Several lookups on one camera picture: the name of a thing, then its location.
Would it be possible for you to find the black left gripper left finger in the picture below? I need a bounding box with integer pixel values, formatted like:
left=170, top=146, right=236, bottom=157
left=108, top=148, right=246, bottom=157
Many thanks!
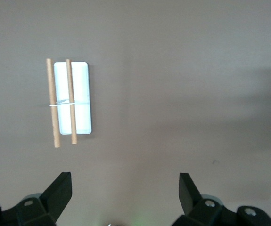
left=0, top=172, right=73, bottom=226

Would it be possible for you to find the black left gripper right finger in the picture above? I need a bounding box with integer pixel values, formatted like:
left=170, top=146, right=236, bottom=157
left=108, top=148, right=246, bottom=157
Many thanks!
left=172, top=172, right=271, bottom=226

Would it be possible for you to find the wooden towel rack rod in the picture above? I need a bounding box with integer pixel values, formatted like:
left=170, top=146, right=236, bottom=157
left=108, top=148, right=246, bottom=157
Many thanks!
left=65, top=59, right=78, bottom=145
left=46, top=58, right=62, bottom=148

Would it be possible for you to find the white towel rack base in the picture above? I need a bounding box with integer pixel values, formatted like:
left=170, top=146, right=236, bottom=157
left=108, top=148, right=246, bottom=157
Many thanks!
left=53, top=61, right=92, bottom=135

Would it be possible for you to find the brown table cover sheet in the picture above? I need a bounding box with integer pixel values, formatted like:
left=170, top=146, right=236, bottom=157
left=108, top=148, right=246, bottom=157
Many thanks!
left=0, top=0, right=271, bottom=226

